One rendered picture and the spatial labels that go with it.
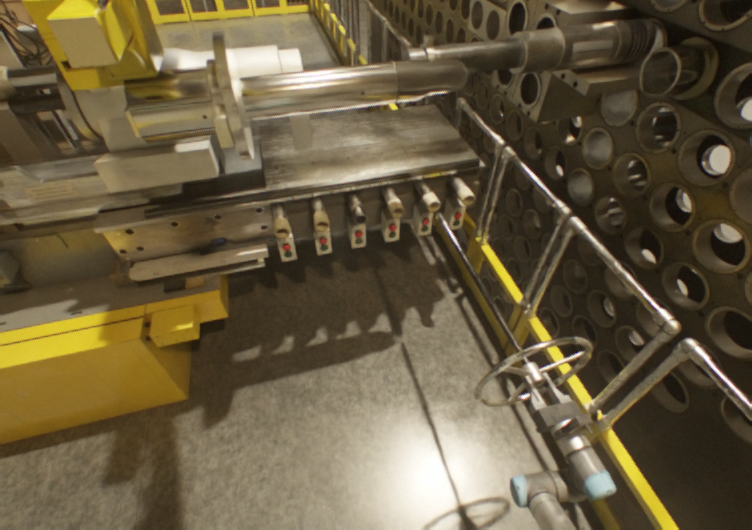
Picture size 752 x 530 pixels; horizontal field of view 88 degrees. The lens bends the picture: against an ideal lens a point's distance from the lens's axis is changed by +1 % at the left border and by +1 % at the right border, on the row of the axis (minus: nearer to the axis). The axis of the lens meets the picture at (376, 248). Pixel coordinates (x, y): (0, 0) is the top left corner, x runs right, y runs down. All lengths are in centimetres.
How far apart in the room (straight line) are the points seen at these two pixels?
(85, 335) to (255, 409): 84
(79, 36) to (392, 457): 189
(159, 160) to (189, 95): 41
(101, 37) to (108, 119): 66
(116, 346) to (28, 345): 35
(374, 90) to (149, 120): 70
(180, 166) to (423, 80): 96
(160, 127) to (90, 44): 35
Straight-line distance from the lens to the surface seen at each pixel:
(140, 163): 171
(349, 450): 209
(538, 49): 205
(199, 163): 168
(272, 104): 137
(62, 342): 209
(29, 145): 229
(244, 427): 222
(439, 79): 149
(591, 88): 225
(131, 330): 197
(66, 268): 225
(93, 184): 198
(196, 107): 135
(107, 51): 113
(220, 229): 193
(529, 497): 129
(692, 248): 243
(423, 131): 223
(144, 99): 138
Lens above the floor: 200
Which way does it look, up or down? 45 degrees down
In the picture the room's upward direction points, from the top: straight up
